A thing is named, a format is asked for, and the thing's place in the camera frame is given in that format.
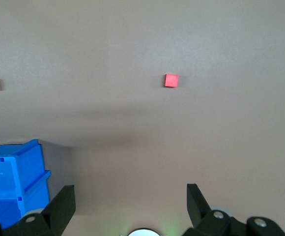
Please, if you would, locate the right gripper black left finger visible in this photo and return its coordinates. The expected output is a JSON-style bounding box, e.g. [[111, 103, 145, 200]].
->
[[0, 184, 76, 236]]

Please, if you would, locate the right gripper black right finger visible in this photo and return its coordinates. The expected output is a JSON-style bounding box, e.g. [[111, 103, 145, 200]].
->
[[184, 183, 285, 236]]

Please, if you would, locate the red cube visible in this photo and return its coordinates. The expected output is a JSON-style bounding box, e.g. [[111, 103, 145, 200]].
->
[[164, 73, 179, 88]]

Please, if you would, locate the blue plastic bin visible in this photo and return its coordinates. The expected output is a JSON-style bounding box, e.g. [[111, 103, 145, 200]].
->
[[0, 139, 52, 229]]

